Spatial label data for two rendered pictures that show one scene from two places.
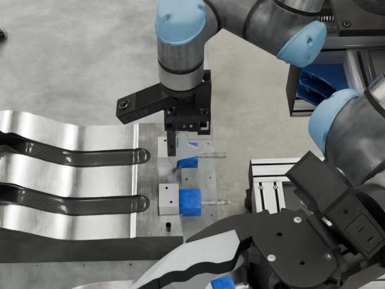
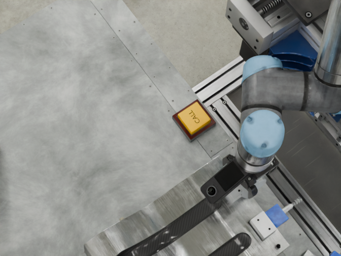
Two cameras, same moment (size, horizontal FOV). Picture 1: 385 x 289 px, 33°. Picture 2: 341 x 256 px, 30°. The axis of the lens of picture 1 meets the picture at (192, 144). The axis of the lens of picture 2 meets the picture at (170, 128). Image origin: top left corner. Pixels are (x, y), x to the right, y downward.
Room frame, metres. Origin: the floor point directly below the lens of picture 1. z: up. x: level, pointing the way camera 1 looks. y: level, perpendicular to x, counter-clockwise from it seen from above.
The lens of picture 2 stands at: (0.53, 0.36, 2.31)
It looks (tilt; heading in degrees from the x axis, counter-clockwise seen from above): 71 degrees down; 326
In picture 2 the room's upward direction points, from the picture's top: straight up
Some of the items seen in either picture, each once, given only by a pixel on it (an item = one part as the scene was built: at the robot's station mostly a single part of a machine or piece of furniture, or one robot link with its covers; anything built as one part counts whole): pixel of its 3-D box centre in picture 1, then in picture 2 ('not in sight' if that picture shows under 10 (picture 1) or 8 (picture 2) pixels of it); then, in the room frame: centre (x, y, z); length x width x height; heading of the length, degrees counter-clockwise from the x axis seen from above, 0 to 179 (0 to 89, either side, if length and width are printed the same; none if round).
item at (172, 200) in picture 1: (195, 202); (278, 214); (0.64, -0.01, 0.89); 0.13 x 0.05 x 0.05; 92
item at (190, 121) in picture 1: (185, 100); (252, 161); (0.75, 0.01, 1.05); 0.09 x 0.08 x 0.12; 92
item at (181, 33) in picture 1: (181, 30); (260, 136); (0.75, 0.02, 1.21); 0.09 x 0.08 x 0.11; 142
